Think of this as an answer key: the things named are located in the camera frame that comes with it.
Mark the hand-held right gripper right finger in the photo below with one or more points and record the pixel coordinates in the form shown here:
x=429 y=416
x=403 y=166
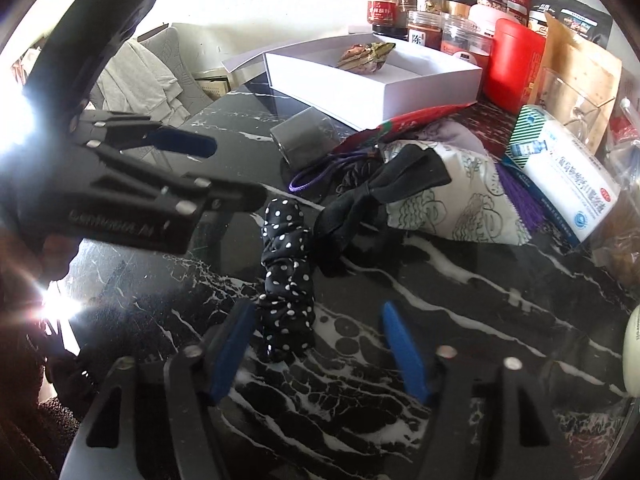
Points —
x=405 y=355

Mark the colourful snack packet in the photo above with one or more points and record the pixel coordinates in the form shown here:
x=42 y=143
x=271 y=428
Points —
x=365 y=57

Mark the white cardboard box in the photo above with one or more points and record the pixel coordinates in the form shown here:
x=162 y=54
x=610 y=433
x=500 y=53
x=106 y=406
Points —
x=430 y=90

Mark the glass cup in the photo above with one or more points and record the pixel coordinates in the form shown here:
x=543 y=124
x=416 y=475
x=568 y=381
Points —
x=570 y=105

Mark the pale grey cloth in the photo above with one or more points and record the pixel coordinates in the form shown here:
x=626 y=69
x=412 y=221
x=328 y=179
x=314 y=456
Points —
x=135 y=85

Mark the pink jar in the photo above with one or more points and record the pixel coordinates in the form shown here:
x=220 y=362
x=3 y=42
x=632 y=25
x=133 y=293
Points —
x=487 y=15

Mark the dark fleece clothing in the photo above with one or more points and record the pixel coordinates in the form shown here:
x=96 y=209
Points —
x=30 y=430

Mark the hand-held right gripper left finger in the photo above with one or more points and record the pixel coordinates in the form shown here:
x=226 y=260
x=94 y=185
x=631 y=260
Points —
x=232 y=350

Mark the beige jar with dark lid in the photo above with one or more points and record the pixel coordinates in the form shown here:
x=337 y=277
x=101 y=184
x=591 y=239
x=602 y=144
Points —
x=457 y=7

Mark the red bag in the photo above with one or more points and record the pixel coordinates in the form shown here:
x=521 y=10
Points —
x=520 y=0

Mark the red canister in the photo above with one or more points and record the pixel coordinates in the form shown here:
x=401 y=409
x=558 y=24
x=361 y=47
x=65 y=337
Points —
x=515 y=65

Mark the green white small box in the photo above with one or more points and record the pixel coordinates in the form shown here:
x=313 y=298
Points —
x=565 y=185

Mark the grey plastic box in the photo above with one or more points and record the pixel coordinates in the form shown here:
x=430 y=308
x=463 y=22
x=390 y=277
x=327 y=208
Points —
x=300 y=137

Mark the black food pouch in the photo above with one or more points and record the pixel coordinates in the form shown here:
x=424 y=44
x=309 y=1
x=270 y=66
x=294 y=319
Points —
x=575 y=15

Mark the red label seasoning jar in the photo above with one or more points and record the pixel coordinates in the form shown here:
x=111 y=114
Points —
x=382 y=7

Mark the dark lidded jar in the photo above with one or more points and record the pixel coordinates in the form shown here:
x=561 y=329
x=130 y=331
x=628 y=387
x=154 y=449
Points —
x=387 y=31

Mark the grey patterned chair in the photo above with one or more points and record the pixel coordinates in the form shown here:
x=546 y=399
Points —
x=172 y=45

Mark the red snack packet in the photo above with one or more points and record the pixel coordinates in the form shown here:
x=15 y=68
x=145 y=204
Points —
x=415 y=122

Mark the orange powder jar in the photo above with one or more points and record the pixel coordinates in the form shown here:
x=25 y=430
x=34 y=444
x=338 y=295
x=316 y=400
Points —
x=424 y=30

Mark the purple tassel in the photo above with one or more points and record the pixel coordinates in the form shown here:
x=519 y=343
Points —
x=515 y=200

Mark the white patterned snack packet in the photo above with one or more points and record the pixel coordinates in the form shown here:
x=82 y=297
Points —
x=460 y=205

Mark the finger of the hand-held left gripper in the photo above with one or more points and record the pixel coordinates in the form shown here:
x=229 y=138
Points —
x=235 y=195
x=185 y=142

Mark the kraft paper bag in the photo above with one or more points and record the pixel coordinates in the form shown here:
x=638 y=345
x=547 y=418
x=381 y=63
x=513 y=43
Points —
x=590 y=70

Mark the polka dot scrunchie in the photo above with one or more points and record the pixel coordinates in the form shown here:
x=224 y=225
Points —
x=285 y=270

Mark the wide clear jar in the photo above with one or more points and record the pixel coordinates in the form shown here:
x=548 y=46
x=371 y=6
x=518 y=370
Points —
x=467 y=40

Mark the black scrunchie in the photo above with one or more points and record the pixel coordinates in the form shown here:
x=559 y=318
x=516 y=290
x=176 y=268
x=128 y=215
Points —
x=356 y=177

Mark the white container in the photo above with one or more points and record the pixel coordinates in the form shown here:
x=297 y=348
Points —
x=632 y=350

